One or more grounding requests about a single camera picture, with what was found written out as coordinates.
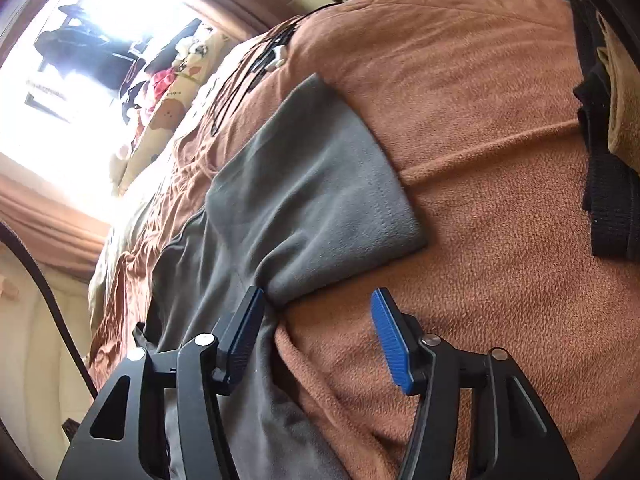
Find brown satin bed sheet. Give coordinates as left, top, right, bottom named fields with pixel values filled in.
left=87, top=125, right=216, bottom=376

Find grey fleece garment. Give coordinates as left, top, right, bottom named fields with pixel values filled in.
left=147, top=74, right=430, bottom=480

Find tan garment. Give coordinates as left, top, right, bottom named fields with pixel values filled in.
left=595, top=10, right=640, bottom=176

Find red garment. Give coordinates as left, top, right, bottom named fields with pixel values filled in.
left=147, top=67, right=181, bottom=98

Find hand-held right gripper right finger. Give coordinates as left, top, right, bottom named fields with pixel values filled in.
left=370, top=287, right=581, bottom=480

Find cream padded headboard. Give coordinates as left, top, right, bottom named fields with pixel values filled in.
left=0, top=245, right=101, bottom=461

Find black braided cable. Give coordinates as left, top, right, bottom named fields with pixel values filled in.
left=0, top=220, right=98, bottom=396

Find brown fleece blanket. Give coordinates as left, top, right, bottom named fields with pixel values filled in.
left=215, top=0, right=640, bottom=480

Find hanging dark clothes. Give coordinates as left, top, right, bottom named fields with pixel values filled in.
left=35, top=2, right=151, bottom=91

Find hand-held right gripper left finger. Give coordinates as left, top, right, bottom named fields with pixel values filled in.
left=55, top=286, right=267, bottom=480

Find black cable on bed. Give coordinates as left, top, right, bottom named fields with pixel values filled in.
left=210, top=10, right=311, bottom=136

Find bear print pillow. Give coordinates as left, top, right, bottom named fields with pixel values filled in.
left=117, top=27, right=236, bottom=196

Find white plush toy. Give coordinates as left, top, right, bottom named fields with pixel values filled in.
left=175, top=20, right=218, bottom=63

